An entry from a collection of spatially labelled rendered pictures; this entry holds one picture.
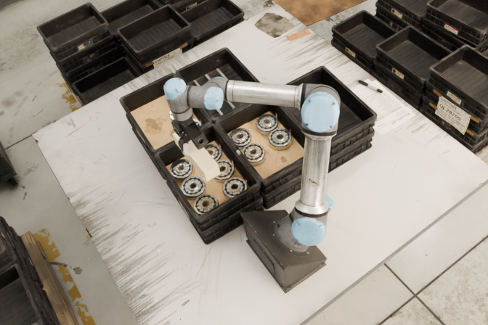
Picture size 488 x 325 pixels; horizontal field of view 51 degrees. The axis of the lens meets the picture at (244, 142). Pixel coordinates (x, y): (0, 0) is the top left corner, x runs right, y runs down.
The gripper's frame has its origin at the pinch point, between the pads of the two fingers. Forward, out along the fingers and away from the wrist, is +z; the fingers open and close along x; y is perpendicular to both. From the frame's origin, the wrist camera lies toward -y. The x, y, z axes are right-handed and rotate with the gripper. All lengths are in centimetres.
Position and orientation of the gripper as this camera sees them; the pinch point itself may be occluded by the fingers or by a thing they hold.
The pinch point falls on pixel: (195, 151)
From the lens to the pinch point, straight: 198.0
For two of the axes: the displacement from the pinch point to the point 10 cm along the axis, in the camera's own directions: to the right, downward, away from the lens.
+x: -8.2, 5.0, -2.9
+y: -5.7, -6.1, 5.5
